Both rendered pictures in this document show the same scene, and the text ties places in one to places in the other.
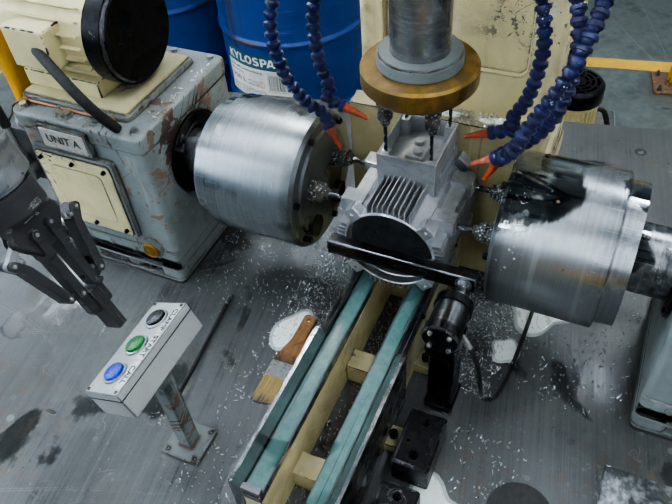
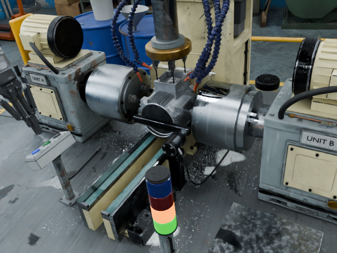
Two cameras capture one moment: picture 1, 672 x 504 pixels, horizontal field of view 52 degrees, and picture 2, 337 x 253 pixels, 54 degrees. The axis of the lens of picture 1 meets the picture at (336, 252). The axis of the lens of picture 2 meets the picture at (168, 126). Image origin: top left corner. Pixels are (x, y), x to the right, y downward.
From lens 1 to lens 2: 0.41 m
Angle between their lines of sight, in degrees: 13
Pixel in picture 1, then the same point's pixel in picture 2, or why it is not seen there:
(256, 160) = (108, 84)
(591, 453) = not seen: hidden behind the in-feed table
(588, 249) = (228, 112)
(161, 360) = (55, 149)
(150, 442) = (54, 197)
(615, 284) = (239, 127)
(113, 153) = (55, 83)
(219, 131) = (96, 74)
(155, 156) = (71, 85)
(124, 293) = not seen: hidden behind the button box
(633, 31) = not seen: hidden behind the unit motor
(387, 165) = (157, 86)
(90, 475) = (27, 208)
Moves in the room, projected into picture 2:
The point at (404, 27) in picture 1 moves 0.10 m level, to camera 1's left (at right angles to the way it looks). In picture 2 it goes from (158, 27) to (130, 29)
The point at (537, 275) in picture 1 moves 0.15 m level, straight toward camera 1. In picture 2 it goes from (209, 124) to (193, 149)
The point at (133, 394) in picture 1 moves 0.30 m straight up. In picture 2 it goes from (41, 159) to (8, 79)
